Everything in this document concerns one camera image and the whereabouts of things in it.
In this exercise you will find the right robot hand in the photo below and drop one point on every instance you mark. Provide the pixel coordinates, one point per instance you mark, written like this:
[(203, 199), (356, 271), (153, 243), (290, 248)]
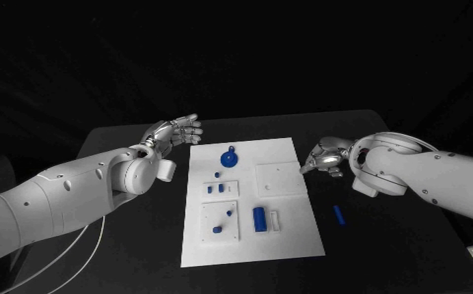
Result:
[(324, 158)]

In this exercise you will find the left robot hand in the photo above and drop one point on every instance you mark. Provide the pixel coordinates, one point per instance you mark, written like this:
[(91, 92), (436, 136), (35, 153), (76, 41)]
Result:
[(173, 130)]

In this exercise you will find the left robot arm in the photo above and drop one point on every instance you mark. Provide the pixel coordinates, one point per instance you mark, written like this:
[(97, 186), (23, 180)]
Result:
[(55, 196)]

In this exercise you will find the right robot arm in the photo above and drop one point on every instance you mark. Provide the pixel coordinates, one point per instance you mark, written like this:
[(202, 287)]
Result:
[(407, 171)]

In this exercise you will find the white task board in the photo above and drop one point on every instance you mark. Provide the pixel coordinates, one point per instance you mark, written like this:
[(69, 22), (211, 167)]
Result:
[(251, 196)]

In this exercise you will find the blue gear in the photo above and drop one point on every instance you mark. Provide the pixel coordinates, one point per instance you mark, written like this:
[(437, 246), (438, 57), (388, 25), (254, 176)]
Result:
[(229, 158)]

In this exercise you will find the long thin blue cylinder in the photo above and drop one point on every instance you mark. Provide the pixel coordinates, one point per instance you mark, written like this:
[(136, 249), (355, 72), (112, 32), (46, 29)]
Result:
[(339, 215)]

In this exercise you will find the tall blue plug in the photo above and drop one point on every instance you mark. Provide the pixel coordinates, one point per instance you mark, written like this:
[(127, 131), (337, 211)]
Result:
[(221, 187)]

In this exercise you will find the large blue cylinder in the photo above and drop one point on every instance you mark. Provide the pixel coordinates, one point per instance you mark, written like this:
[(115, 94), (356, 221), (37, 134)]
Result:
[(260, 219)]

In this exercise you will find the blue block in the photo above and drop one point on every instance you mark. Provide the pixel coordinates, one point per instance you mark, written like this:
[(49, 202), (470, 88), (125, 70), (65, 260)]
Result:
[(216, 229)]

